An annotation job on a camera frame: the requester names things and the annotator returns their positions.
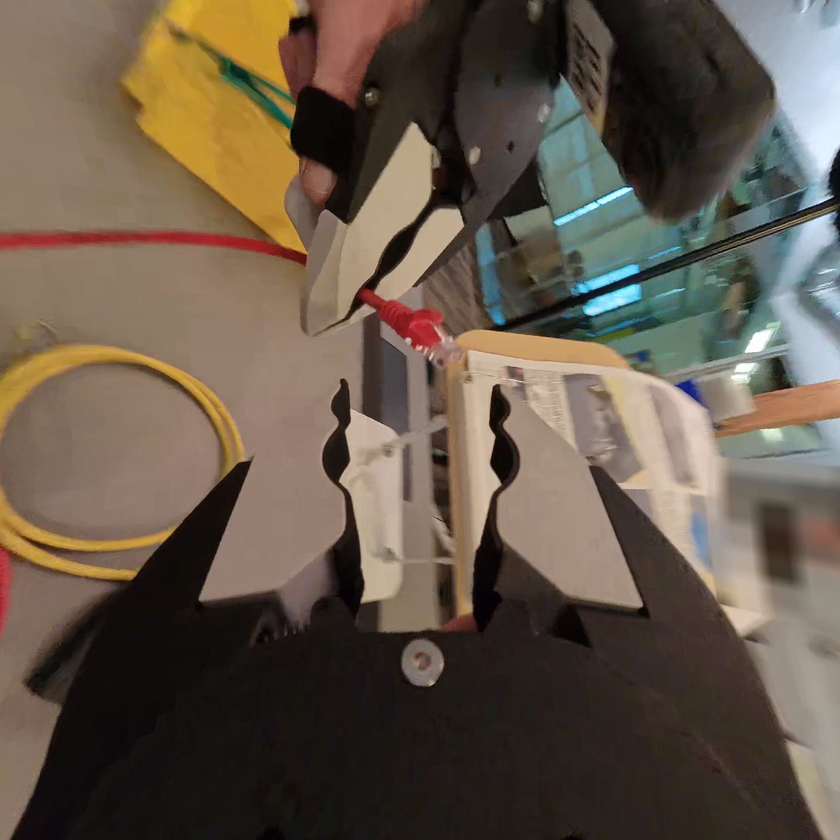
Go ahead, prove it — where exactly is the wooden board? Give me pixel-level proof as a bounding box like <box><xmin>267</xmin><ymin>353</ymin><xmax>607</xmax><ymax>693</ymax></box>
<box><xmin>446</xmin><ymin>330</ymin><xmax>634</xmax><ymax>618</ymax></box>

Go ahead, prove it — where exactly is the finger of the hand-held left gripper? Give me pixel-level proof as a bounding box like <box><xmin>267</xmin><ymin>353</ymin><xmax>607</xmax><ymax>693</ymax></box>
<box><xmin>364</xmin><ymin>203</ymin><xmax>468</xmax><ymax>309</ymax></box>
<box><xmin>284</xmin><ymin>123</ymin><xmax>439</xmax><ymax>337</ymax></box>

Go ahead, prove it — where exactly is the yellow ethernet cable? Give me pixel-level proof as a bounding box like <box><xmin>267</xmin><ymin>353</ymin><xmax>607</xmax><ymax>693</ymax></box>
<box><xmin>0</xmin><ymin>344</ymin><xmax>247</xmax><ymax>583</ymax></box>

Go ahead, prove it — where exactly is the printed instruction sheet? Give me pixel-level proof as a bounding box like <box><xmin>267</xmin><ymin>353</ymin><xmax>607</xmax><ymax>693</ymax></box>
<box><xmin>459</xmin><ymin>350</ymin><xmax>723</xmax><ymax>578</ymax></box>

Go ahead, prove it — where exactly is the person's left hand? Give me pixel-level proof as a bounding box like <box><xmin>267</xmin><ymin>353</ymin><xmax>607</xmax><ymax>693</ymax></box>
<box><xmin>279</xmin><ymin>0</ymin><xmax>427</xmax><ymax>211</ymax></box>

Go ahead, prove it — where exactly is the red ethernet cable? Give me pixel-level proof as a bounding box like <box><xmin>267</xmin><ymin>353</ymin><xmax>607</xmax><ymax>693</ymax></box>
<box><xmin>0</xmin><ymin>230</ymin><xmax>466</xmax><ymax>639</ymax></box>

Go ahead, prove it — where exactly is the wooden beam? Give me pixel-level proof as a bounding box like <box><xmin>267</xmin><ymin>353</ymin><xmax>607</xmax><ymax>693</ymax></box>
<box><xmin>714</xmin><ymin>379</ymin><xmax>840</xmax><ymax>439</ymax></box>

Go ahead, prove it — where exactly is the green ethernet cable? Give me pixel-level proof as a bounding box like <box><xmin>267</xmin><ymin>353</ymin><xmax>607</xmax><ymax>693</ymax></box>
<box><xmin>164</xmin><ymin>18</ymin><xmax>296</xmax><ymax>131</ymax></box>

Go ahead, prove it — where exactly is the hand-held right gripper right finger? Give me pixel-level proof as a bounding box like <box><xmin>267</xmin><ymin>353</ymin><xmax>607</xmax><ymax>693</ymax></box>
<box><xmin>472</xmin><ymin>385</ymin><xmax>644</xmax><ymax>632</ymax></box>

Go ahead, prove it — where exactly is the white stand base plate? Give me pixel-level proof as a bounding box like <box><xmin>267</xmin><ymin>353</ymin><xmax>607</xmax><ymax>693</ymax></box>
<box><xmin>340</xmin><ymin>408</ymin><xmax>406</xmax><ymax>605</ymax></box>

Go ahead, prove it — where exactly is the yellow plastic bin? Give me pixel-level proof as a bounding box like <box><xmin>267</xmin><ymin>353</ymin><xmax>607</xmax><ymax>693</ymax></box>
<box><xmin>121</xmin><ymin>0</ymin><xmax>309</xmax><ymax>256</ymax></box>

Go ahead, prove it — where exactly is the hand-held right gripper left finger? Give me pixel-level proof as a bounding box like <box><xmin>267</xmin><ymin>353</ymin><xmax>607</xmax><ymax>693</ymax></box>
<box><xmin>199</xmin><ymin>378</ymin><xmax>366</xmax><ymax>627</ymax></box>

